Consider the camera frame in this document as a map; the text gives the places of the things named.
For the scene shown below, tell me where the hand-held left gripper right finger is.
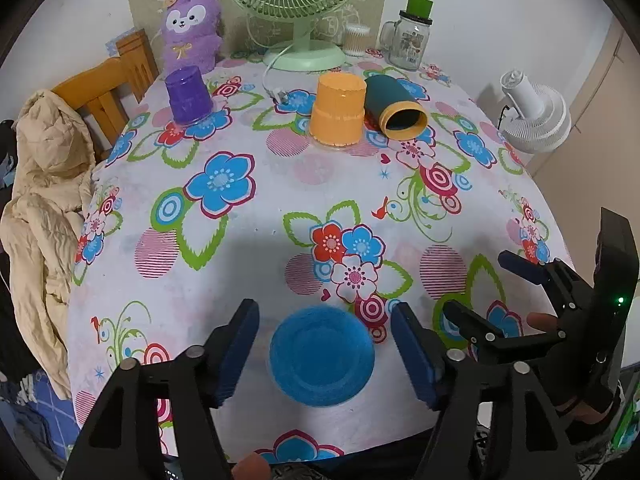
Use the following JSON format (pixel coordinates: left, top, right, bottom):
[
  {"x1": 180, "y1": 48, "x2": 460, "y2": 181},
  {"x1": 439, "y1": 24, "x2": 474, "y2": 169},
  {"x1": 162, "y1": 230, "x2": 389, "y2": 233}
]
[{"x1": 391, "y1": 301, "x2": 583, "y2": 480}]

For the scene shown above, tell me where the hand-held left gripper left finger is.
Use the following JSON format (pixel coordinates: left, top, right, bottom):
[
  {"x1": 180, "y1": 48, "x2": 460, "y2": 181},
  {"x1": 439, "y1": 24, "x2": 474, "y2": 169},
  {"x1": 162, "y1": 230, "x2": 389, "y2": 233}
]
[{"x1": 60, "y1": 299, "x2": 261, "y2": 480}]

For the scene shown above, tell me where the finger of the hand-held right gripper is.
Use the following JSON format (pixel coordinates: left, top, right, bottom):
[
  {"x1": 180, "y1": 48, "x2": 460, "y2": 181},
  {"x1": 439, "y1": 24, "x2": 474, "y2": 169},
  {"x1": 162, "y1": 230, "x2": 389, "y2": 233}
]
[
  {"x1": 498, "y1": 250, "x2": 596, "y2": 322},
  {"x1": 443, "y1": 299, "x2": 568, "y2": 358}
]

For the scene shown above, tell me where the blue cup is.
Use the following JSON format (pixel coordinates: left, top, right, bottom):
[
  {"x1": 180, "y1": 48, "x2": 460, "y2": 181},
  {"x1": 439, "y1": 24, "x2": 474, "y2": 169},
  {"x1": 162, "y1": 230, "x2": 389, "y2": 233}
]
[{"x1": 269, "y1": 307, "x2": 376, "y2": 406}]

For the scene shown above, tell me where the teal cup with yellow rim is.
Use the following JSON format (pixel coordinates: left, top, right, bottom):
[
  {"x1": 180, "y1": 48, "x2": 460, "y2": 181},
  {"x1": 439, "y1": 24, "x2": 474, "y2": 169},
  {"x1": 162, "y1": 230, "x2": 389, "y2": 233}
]
[{"x1": 363, "y1": 76, "x2": 429, "y2": 139}]

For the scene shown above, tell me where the orange cup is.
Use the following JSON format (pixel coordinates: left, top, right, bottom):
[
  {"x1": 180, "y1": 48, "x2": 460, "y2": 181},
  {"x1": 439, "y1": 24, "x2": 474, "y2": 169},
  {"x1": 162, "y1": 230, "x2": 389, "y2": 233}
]
[{"x1": 307, "y1": 72, "x2": 368, "y2": 148}]

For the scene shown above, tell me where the purple cup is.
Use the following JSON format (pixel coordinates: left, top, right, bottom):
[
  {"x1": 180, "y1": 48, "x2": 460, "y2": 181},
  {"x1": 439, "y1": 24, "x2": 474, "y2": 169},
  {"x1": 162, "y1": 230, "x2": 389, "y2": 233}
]
[{"x1": 165, "y1": 66, "x2": 215, "y2": 127}]

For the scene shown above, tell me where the person's right hand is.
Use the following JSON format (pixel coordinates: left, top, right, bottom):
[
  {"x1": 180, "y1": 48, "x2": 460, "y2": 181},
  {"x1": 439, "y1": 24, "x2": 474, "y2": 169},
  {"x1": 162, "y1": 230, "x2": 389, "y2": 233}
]
[{"x1": 528, "y1": 312, "x2": 559, "y2": 333}]

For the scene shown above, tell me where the floral tablecloth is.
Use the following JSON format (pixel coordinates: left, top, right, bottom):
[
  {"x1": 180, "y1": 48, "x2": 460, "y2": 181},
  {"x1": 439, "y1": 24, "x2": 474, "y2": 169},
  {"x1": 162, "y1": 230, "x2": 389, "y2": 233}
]
[{"x1": 70, "y1": 46, "x2": 576, "y2": 466}]

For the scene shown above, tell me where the white fan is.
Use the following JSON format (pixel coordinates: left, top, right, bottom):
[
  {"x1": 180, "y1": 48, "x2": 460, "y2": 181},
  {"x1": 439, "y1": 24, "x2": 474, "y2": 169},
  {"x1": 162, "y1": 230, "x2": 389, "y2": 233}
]
[{"x1": 497, "y1": 69, "x2": 572, "y2": 152}]

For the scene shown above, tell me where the blue patterned bedsheet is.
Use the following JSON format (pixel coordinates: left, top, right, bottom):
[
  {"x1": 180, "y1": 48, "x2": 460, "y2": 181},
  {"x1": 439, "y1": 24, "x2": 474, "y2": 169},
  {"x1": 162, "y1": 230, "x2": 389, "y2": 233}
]
[{"x1": 0, "y1": 367, "x2": 87, "y2": 468}]

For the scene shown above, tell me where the beige jacket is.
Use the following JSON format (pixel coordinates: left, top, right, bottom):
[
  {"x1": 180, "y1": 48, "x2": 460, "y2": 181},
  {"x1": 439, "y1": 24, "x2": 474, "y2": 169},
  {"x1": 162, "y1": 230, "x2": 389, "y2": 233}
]
[{"x1": 1, "y1": 89, "x2": 98, "y2": 401}]

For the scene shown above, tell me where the glass mug with green lid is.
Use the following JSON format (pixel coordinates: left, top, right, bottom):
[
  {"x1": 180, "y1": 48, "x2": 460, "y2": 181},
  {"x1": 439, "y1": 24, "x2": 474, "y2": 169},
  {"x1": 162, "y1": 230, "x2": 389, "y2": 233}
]
[{"x1": 379, "y1": 0, "x2": 435, "y2": 70}]

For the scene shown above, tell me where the cotton swab jar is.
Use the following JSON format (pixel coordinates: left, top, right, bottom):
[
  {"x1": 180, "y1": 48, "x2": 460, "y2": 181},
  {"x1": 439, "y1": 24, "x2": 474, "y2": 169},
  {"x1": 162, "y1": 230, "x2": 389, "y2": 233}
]
[{"x1": 341, "y1": 23, "x2": 370, "y2": 56}]

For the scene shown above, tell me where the wooden chair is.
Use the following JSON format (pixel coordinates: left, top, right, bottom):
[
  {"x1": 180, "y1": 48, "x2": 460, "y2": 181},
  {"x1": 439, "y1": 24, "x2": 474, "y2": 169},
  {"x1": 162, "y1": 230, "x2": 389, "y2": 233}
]
[{"x1": 50, "y1": 29, "x2": 160, "y2": 161}]

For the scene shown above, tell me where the purple plush toy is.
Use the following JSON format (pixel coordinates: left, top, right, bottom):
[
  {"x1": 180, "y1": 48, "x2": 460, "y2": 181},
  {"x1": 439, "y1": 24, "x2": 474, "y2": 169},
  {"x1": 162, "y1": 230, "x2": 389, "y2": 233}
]
[{"x1": 160, "y1": 0, "x2": 224, "y2": 73}]

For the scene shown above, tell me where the green desk fan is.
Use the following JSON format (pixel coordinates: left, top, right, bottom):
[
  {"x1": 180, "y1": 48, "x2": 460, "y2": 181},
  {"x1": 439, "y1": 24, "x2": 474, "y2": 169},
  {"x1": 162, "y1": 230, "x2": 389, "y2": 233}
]
[{"x1": 221, "y1": 0, "x2": 365, "y2": 72}]

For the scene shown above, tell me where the white power cable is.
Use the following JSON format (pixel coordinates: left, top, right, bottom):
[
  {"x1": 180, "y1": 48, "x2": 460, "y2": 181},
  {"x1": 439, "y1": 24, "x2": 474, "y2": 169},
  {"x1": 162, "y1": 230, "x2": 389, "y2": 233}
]
[{"x1": 262, "y1": 42, "x2": 293, "y2": 102}]

